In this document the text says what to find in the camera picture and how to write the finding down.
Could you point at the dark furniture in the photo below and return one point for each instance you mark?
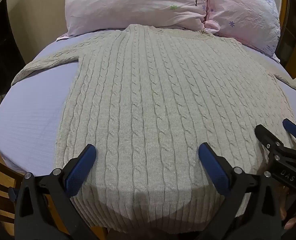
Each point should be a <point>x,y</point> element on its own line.
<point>3,50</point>

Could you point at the person's right hand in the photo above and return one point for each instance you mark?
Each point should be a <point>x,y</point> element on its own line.
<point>285,205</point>

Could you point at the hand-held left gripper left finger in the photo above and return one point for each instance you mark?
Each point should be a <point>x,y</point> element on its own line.
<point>80,171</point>

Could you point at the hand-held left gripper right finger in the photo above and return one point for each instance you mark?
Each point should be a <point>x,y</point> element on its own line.
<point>212,170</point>

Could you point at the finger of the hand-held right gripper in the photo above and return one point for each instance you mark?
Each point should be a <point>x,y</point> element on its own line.
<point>291,128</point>
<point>265,136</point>

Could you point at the lavender bed sheet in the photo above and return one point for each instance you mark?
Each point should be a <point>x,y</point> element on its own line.
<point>30,120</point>

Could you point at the wooden headboard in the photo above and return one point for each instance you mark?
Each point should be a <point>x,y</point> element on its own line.
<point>291,30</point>

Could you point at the pink floral pillow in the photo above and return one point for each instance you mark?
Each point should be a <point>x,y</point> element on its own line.
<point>138,2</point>
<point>245,15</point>

